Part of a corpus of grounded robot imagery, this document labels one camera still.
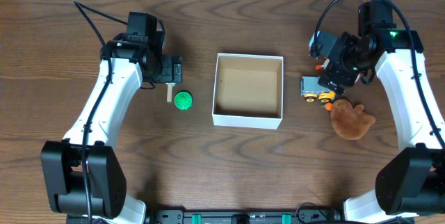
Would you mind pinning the pink white plush toy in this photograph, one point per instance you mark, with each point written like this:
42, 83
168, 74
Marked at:
324, 65

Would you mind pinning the pig face wooden rattle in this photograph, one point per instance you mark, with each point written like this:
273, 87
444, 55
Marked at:
170, 87

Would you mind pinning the brown plush toy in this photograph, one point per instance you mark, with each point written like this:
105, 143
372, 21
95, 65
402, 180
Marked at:
348, 121

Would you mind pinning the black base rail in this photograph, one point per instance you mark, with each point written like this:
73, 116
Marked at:
300, 216

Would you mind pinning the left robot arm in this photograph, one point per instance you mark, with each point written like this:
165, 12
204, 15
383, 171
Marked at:
82, 175

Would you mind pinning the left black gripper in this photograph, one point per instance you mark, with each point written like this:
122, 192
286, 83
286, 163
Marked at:
170, 69

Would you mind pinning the green round toy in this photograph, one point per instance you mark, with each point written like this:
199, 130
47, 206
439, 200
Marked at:
183, 100

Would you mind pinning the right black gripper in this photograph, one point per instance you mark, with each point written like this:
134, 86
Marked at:
334, 78

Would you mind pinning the grey yellow toy truck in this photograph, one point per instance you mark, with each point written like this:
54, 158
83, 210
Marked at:
312, 91

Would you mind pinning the white cardboard box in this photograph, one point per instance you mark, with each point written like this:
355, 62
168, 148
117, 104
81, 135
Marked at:
248, 91

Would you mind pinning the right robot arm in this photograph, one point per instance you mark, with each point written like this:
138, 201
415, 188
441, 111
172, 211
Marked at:
412, 183

